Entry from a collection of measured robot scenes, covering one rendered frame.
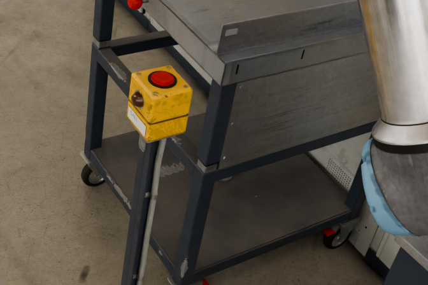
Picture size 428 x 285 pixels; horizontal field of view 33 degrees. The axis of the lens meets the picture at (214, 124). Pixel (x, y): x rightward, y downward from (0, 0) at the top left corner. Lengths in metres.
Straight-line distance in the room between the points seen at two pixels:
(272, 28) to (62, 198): 1.05
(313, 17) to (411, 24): 0.59
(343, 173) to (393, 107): 1.26
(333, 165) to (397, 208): 1.25
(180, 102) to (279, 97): 0.43
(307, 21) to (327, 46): 0.08
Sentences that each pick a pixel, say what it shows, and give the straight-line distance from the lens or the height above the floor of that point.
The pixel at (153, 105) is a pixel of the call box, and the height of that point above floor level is 0.88.
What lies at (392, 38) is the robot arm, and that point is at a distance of 0.97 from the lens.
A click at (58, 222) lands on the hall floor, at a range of 2.20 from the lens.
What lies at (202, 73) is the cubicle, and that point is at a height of 0.08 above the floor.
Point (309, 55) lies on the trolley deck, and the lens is 1.54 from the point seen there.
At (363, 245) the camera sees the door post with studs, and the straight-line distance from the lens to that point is 2.29.
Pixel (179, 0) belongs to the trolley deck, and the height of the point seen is 0.85.
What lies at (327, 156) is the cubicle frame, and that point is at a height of 0.20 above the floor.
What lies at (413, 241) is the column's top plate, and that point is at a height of 0.75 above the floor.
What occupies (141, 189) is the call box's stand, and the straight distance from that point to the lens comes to 1.36.
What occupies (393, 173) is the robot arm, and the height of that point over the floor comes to 0.97.
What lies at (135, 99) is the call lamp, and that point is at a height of 0.88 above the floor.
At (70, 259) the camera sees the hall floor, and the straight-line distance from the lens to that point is 2.10.
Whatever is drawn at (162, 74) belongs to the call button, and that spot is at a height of 0.91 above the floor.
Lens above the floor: 1.59
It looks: 37 degrees down
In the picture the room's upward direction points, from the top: 12 degrees clockwise
